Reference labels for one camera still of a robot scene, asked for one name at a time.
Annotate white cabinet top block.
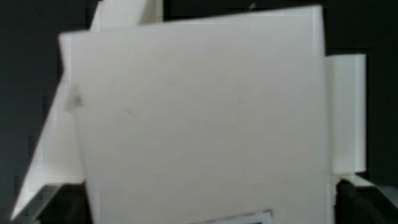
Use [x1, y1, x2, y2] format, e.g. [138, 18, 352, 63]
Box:
[58, 6, 332, 224]

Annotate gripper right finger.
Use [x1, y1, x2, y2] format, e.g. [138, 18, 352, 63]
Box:
[334, 175, 398, 224]

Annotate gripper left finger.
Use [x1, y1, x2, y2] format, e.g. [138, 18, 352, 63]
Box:
[9, 183, 92, 224]

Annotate white cabinet body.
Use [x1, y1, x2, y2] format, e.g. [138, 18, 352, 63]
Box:
[11, 0, 366, 219]

